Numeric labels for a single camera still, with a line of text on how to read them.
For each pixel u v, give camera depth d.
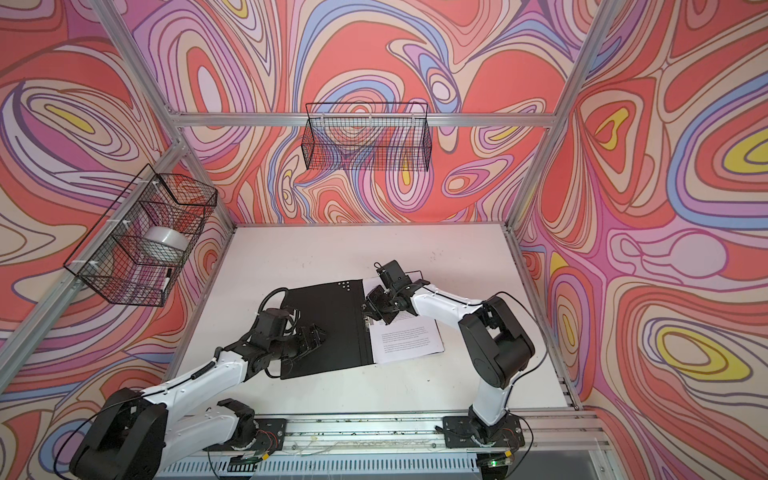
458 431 0.74
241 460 0.70
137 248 0.70
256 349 0.65
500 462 0.70
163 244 0.70
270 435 0.72
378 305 0.80
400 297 0.68
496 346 0.47
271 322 0.68
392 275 0.73
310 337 0.77
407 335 0.91
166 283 0.72
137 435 0.41
